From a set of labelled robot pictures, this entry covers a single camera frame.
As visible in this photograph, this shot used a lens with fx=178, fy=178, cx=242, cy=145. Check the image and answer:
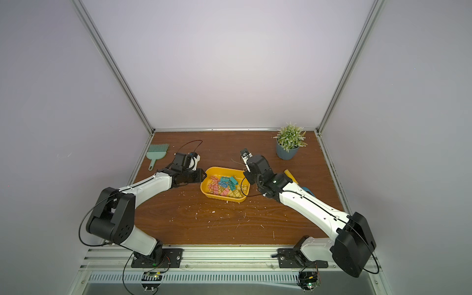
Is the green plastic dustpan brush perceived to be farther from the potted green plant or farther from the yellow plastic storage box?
the potted green plant

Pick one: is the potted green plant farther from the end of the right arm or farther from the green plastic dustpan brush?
the green plastic dustpan brush

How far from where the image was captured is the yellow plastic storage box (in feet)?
2.93
